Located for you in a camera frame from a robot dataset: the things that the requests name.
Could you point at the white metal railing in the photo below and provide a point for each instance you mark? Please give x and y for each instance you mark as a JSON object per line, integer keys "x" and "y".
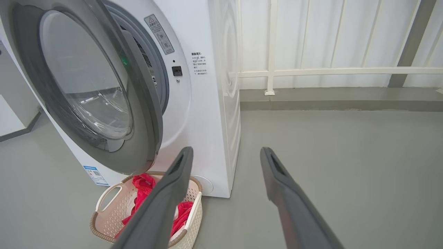
{"x": 271, "y": 45}

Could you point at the red garment with white stripe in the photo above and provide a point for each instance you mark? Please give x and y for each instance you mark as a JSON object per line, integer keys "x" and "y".
{"x": 181, "y": 214}

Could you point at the grey warning sticker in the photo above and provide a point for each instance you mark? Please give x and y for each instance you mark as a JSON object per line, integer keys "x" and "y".
{"x": 159, "y": 34}

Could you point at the white front-load washing machine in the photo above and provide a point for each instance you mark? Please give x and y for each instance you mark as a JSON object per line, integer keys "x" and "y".
{"x": 207, "y": 138}

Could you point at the blue white energy label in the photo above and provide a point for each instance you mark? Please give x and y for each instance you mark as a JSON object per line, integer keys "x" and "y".
{"x": 96, "y": 175}

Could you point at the black door latch socket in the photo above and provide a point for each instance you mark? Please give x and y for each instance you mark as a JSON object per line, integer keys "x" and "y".
{"x": 177, "y": 71}

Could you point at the beige perforated laundry basket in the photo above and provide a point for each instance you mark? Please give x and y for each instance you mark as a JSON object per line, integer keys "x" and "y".
{"x": 110, "y": 221}

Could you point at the black text notice label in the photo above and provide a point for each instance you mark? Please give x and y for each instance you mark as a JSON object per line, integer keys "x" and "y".
{"x": 199, "y": 64}

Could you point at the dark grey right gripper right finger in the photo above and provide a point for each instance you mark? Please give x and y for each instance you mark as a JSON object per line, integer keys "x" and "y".
{"x": 297, "y": 214}

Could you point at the dark grey slanted post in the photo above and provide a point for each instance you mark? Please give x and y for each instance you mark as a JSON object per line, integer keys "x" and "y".
{"x": 412, "y": 45}

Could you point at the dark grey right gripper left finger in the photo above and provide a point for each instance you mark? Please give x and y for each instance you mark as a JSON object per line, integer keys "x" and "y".
{"x": 162, "y": 207}

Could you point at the grey round washing machine door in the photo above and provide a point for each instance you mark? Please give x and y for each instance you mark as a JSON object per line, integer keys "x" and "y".
{"x": 86, "y": 76}

